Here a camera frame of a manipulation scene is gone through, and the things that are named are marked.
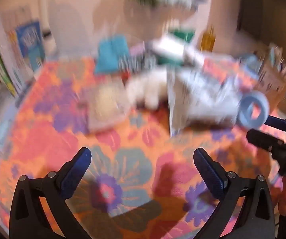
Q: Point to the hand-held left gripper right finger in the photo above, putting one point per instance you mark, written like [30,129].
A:
[210,176]

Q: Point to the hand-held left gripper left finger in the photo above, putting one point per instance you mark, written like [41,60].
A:
[75,176]

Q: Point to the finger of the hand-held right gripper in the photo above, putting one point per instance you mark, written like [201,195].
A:
[276,122]
[262,138]

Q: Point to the clear bag with beige item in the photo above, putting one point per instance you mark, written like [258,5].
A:
[108,104]

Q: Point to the white sock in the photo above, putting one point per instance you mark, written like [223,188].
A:
[148,89]

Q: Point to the black and white printed packet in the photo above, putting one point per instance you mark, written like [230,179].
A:
[138,62]

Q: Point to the floral tablecloth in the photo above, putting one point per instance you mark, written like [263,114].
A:
[58,142]

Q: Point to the cardboard box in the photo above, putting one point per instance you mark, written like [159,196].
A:
[274,77]

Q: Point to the clear bag of white items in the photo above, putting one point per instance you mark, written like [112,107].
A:
[200,99]

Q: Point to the amber glass bottle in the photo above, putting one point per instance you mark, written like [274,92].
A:
[208,38]

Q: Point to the black television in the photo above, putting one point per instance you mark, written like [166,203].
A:
[265,10]

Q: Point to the teal cloth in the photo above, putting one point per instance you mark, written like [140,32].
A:
[110,54]

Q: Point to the green packet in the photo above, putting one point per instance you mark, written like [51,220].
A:
[182,34]

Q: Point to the row of books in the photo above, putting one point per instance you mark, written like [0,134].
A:
[3,62]

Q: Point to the blue printed book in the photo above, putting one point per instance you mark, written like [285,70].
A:
[30,44]

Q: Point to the white pole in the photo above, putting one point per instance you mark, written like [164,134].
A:
[47,12]

